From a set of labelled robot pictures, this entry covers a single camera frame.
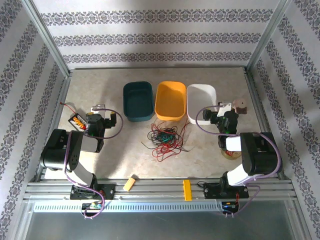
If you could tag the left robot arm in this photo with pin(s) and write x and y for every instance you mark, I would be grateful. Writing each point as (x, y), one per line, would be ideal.
(75, 160)

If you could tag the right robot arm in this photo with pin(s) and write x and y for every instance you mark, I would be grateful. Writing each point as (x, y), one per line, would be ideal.
(260, 152)

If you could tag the white plastic bin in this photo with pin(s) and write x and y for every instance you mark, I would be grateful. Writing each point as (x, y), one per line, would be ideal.
(200, 100)

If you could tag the black tray with orange connectors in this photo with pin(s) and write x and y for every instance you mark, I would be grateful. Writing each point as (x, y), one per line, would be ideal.
(76, 122)

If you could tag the pink small device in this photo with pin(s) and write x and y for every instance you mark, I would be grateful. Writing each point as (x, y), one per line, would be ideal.
(240, 103)

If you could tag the teal plastic bin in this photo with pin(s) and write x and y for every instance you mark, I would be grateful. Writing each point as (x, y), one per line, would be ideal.
(137, 102)

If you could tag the round tin with red lid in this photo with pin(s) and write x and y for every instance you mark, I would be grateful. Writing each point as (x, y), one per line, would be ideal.
(232, 155)

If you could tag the orange plastic bin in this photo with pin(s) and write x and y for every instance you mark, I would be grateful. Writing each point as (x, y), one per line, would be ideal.
(170, 102)

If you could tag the orange wooden block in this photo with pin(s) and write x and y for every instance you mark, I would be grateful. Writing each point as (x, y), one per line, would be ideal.
(130, 183)

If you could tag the right small circuit board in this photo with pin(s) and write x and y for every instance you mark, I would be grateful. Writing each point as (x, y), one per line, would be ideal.
(230, 206)

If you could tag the small circuit board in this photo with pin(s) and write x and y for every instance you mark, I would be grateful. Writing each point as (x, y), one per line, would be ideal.
(93, 205)
(230, 206)

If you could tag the left small circuit board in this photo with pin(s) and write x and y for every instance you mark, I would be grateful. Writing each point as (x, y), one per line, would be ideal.
(93, 205)

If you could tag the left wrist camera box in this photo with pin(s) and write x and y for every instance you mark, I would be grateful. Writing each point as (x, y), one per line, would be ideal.
(98, 108)

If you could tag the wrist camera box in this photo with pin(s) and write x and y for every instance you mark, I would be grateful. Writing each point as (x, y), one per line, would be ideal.
(98, 108)
(225, 108)

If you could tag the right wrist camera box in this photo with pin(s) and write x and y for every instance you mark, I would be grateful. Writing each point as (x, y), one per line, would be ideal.
(225, 108)

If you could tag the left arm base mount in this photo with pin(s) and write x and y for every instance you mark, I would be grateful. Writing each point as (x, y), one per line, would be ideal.
(107, 191)

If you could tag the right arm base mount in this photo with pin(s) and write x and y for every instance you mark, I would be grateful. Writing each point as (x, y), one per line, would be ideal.
(212, 191)

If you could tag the aluminium extrusion frame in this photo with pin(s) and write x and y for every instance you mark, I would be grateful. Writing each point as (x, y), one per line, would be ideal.
(155, 194)

